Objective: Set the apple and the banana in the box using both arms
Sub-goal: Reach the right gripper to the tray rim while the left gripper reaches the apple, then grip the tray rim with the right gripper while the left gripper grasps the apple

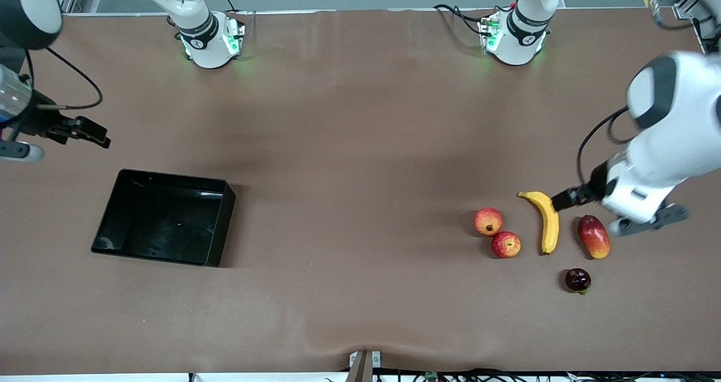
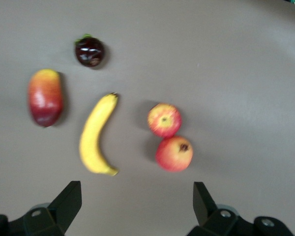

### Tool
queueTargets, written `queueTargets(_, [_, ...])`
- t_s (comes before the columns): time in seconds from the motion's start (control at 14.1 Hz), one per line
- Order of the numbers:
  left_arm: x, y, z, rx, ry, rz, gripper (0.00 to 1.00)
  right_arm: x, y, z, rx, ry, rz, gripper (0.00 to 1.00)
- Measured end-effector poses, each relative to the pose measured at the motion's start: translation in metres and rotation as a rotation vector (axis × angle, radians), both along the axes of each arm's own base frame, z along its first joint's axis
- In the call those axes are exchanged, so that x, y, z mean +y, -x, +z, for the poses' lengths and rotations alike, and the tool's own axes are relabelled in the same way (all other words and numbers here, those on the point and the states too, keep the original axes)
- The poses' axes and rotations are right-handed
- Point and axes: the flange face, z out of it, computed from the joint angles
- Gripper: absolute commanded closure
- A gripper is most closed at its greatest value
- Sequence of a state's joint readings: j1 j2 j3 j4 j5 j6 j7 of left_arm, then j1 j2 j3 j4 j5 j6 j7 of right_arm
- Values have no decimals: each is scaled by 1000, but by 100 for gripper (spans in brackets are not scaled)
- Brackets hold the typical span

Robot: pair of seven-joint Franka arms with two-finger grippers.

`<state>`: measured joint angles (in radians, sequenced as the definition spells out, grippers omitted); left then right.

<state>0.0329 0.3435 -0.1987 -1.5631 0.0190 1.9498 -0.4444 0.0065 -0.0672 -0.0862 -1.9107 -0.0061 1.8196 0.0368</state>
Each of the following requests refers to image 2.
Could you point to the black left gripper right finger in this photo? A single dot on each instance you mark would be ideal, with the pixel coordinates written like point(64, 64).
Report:
point(206, 209)

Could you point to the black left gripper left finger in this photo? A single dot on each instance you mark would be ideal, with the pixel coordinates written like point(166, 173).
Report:
point(64, 209)

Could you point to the yellow banana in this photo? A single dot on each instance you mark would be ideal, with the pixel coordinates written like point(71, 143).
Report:
point(96, 132)

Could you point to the red yellow streaked apple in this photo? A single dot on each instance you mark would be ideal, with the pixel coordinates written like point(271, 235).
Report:
point(164, 120)

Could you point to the red yellow mango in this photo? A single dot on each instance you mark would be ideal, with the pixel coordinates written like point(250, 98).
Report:
point(45, 98)

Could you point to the dark purple mangosteen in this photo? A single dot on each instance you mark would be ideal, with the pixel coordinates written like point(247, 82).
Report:
point(89, 51)

